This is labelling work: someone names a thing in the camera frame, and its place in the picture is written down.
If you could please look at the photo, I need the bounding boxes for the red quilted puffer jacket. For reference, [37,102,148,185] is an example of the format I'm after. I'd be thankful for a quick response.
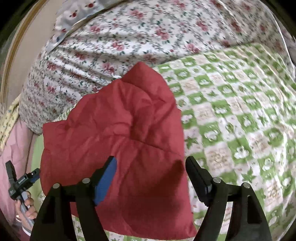
[40,62,197,240]

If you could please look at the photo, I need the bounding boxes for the person's left hand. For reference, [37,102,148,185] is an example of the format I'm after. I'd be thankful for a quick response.
[15,191,38,226]

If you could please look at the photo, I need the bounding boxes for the pink quilt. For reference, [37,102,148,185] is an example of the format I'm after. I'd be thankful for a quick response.
[0,119,38,224]

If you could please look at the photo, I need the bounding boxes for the yellow patterned cloth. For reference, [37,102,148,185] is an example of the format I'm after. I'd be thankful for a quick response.
[1,95,21,153]

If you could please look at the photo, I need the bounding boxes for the green white patterned bedspread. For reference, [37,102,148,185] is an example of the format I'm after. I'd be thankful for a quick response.
[28,43,296,241]

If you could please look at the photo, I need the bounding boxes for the floral rose print duvet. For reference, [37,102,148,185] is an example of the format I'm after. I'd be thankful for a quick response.
[19,1,295,133]

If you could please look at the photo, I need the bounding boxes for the cartoon animal print pillow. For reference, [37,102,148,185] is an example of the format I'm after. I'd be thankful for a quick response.
[45,1,129,54]

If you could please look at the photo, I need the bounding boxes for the framed picture on wall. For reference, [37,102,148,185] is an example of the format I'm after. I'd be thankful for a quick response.
[0,0,50,105]

